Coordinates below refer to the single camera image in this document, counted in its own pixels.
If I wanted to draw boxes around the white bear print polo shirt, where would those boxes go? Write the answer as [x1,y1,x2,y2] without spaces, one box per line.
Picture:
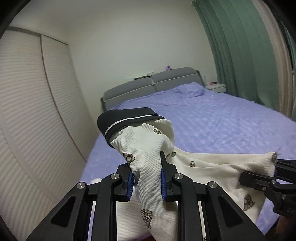
[97,108,277,240]

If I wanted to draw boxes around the grey upholstered headboard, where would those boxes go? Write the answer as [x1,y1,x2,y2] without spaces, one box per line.
[100,67,205,112]

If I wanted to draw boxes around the white louvered wardrobe doors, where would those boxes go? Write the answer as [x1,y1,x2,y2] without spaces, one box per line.
[1,28,98,240]

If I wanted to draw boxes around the white bedside table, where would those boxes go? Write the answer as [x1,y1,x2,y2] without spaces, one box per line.
[206,83,227,93]

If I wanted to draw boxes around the beige sheer curtain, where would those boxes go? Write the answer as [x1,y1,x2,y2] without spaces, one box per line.
[253,1,295,120]

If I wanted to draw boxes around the green curtain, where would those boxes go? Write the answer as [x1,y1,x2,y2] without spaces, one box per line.
[192,1,280,110]

